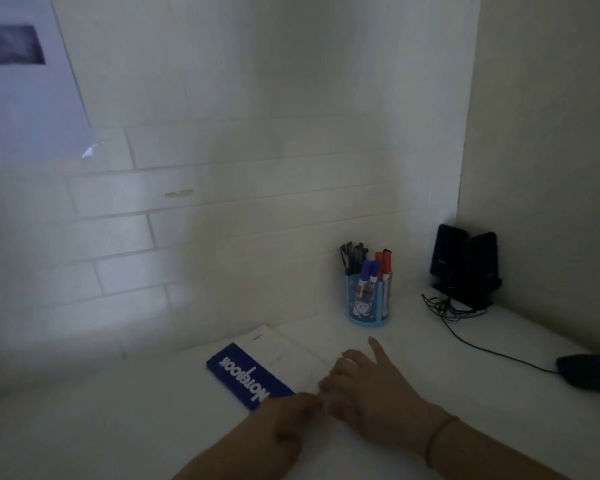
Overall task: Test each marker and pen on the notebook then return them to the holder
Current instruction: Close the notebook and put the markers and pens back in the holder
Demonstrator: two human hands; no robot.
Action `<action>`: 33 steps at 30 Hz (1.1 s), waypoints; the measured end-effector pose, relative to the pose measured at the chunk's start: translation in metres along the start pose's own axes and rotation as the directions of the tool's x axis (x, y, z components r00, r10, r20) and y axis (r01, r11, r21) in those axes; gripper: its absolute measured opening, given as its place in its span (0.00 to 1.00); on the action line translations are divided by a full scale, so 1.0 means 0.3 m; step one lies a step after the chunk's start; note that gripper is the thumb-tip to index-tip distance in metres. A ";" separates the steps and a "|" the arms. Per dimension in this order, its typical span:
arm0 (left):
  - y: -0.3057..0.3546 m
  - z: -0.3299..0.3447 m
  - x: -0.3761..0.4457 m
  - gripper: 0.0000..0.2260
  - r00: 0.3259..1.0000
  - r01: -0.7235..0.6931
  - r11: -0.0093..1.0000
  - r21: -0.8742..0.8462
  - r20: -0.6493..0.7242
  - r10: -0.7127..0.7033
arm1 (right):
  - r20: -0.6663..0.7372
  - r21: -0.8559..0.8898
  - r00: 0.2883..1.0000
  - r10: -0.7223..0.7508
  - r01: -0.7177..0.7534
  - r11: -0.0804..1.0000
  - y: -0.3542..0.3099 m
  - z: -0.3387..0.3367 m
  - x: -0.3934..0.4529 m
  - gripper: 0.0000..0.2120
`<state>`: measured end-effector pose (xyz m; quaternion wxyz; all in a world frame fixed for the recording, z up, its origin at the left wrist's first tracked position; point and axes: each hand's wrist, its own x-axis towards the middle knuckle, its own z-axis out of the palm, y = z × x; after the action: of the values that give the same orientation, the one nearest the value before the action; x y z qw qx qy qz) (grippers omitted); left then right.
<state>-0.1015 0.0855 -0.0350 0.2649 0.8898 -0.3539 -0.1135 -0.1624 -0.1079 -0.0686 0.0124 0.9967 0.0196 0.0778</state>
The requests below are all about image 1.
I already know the person's left hand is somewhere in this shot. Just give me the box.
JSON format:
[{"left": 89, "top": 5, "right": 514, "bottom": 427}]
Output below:
[{"left": 249, "top": 393, "right": 327, "bottom": 471}]

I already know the person's right hand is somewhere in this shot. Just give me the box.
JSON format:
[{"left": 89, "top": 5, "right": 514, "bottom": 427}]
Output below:
[{"left": 319, "top": 337, "right": 452, "bottom": 456}]

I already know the blue and white notebook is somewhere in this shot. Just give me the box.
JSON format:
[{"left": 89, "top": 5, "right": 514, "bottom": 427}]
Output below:
[{"left": 206, "top": 325, "right": 348, "bottom": 411}]

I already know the person's left forearm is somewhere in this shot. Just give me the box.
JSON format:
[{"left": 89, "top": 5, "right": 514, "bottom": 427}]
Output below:
[{"left": 172, "top": 435, "right": 301, "bottom": 480}]

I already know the person's right forearm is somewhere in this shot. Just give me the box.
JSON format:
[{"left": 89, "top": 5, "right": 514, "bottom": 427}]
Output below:
[{"left": 427, "top": 417, "right": 573, "bottom": 480}]

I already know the blue pen holder cup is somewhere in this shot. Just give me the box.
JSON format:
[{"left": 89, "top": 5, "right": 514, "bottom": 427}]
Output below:
[{"left": 346, "top": 272, "right": 393, "bottom": 328}]

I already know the thin wrist band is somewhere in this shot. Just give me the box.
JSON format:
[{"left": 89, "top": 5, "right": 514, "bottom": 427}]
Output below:
[{"left": 424, "top": 415, "right": 461, "bottom": 468}]

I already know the black desktop speaker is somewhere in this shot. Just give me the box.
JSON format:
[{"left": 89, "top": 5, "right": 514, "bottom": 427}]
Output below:
[
  {"left": 450, "top": 232, "right": 503, "bottom": 309},
  {"left": 429, "top": 224, "right": 470, "bottom": 281}
]

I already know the black computer mouse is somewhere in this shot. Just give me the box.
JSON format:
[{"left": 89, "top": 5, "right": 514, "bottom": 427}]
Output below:
[{"left": 555, "top": 353, "right": 600, "bottom": 398}]

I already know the black cable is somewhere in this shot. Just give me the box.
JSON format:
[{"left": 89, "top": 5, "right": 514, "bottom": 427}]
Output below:
[{"left": 421, "top": 292, "right": 562, "bottom": 374}]

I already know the pale wall poster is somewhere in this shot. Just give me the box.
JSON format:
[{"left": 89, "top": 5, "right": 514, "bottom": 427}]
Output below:
[{"left": 0, "top": 0, "right": 95, "bottom": 163}]

